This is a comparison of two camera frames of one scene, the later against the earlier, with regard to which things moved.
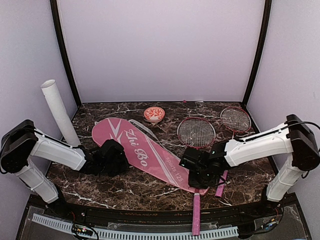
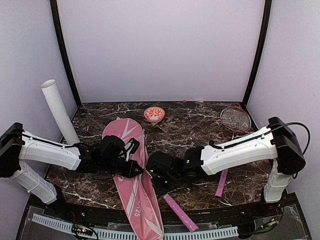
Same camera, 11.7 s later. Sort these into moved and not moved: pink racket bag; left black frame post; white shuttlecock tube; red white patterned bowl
Moved: pink racket bag
Not moved: white shuttlecock tube; red white patterned bowl; left black frame post
